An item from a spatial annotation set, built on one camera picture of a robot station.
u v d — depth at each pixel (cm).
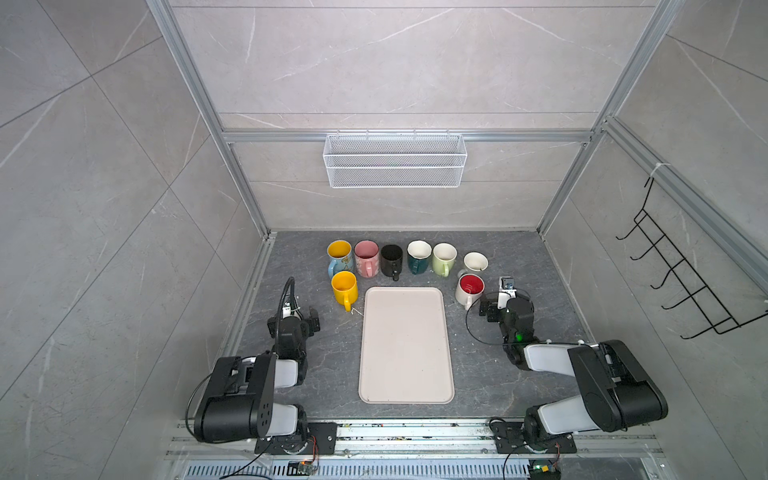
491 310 83
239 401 44
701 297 63
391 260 101
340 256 99
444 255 103
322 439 73
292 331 70
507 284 78
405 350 88
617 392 43
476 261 101
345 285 99
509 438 73
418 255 99
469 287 99
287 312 78
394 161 101
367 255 101
